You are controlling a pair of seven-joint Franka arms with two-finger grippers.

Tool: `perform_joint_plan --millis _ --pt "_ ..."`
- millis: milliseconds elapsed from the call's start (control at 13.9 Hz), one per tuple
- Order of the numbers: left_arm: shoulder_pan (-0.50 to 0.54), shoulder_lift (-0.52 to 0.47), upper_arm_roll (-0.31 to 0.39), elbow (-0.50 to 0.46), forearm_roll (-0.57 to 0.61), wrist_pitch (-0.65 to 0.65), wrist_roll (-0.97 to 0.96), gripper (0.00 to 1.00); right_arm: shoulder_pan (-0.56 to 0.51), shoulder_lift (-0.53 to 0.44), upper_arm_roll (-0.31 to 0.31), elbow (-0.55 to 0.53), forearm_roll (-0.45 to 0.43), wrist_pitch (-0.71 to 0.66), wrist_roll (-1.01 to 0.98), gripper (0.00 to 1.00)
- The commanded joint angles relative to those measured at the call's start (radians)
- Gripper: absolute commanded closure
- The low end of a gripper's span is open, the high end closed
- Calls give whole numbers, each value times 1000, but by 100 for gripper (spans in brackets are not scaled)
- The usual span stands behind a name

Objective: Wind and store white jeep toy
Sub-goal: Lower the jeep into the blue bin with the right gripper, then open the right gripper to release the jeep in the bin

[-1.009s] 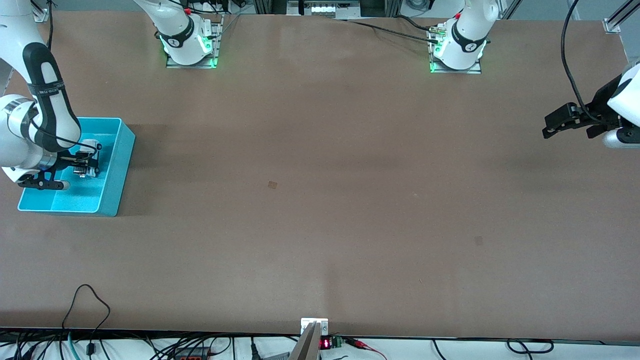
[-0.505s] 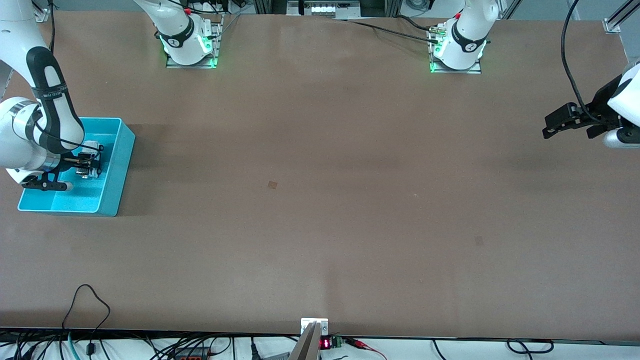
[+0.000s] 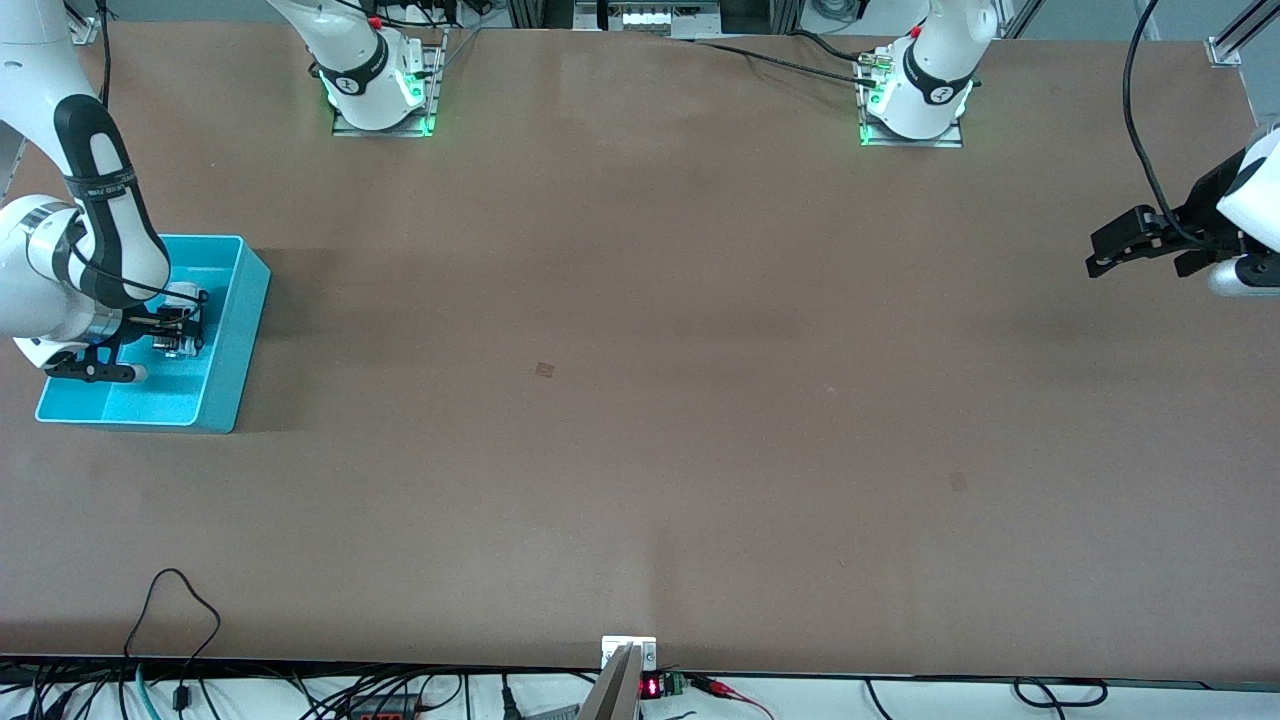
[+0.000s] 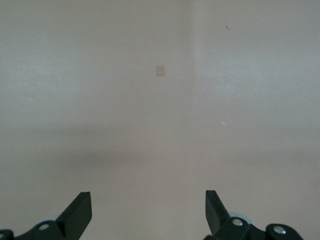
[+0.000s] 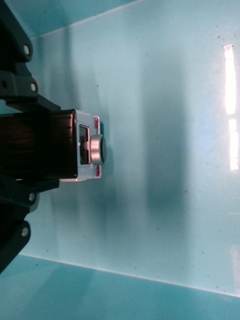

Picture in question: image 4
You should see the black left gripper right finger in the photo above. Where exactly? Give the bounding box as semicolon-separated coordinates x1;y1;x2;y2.
203;189;305;240

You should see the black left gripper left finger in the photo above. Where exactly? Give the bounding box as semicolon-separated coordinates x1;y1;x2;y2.
0;191;93;240

